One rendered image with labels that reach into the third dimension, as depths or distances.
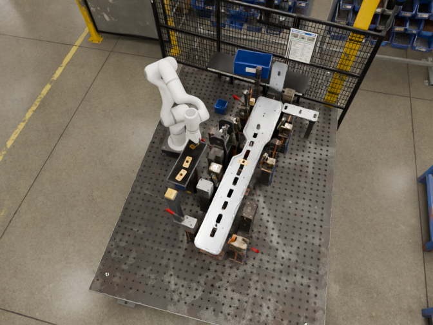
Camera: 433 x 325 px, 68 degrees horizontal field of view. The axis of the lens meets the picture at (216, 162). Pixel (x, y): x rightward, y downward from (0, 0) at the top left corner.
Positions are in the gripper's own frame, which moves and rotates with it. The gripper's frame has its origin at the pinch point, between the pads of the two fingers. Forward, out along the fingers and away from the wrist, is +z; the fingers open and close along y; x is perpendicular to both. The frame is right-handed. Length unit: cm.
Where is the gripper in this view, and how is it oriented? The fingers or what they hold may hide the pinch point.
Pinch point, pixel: (194, 142)
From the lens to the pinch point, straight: 219.7
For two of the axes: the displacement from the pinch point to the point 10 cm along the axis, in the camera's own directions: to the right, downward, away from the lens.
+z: 0.2, 5.1, 8.6
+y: 7.5, 5.6, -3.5
